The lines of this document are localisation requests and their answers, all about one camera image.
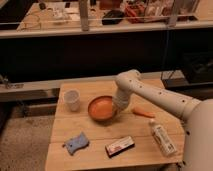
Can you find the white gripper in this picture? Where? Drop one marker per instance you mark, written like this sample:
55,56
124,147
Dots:
121,100

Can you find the orange ceramic bowl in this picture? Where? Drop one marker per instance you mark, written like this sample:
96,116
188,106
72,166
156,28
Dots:
101,108

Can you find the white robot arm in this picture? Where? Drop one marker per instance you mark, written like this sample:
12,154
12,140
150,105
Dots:
197,115

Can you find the orange carrot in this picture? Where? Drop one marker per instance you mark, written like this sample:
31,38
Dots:
141,112

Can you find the white plastic cup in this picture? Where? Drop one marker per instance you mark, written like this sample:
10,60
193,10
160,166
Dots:
72,99

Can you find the blue sponge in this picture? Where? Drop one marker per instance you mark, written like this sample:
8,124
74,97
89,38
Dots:
76,143

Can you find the black bag on shelf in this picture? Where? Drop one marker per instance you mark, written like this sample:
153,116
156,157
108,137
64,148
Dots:
112,17

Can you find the black crate on right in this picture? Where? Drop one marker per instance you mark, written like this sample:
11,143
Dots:
197,67

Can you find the red item on shelf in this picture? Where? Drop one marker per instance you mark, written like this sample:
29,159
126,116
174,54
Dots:
135,13

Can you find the grey metal post right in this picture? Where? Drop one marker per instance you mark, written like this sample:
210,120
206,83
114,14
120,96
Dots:
174,13

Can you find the grey metal post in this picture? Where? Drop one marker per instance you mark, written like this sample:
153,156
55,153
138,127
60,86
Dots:
83,9
174,13

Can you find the grey metal post left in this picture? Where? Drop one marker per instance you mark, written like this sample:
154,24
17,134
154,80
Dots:
83,9

